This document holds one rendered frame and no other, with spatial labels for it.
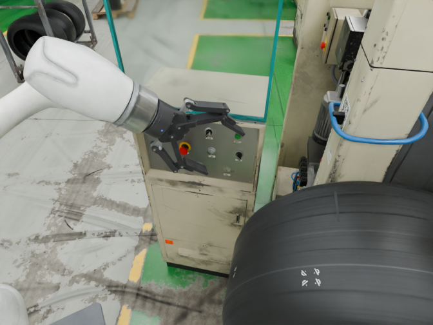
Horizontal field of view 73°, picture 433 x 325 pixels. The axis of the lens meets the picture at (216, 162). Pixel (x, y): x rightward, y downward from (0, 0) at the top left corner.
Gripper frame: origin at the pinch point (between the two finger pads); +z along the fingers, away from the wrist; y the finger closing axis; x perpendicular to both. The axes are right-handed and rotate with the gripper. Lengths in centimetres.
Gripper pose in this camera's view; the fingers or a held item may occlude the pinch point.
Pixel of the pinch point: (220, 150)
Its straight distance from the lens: 70.6
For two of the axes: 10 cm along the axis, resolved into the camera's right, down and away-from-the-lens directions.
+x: 3.0, 6.6, -6.9
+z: 7.2, 3.3, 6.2
